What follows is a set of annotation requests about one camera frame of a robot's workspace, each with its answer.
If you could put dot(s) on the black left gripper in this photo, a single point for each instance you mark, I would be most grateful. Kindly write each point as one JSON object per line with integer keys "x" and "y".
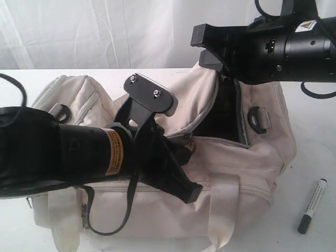
{"x": 160, "y": 159}

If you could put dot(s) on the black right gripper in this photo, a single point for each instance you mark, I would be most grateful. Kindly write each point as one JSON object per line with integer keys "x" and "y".
{"x": 254, "y": 54}

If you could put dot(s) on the cream fabric duffel bag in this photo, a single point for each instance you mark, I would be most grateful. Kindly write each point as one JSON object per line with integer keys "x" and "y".
{"x": 241, "y": 141}

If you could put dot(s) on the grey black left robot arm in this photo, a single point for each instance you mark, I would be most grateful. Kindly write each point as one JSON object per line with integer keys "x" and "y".
{"x": 38, "y": 154}

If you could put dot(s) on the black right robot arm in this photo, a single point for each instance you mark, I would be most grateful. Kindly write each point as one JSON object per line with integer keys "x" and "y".
{"x": 285, "y": 49}

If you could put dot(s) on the white marker black cap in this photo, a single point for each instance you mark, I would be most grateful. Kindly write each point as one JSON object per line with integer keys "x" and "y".
{"x": 312, "y": 206}

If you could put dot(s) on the white backdrop curtain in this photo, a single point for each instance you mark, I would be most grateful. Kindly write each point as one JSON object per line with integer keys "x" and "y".
{"x": 110, "y": 34}

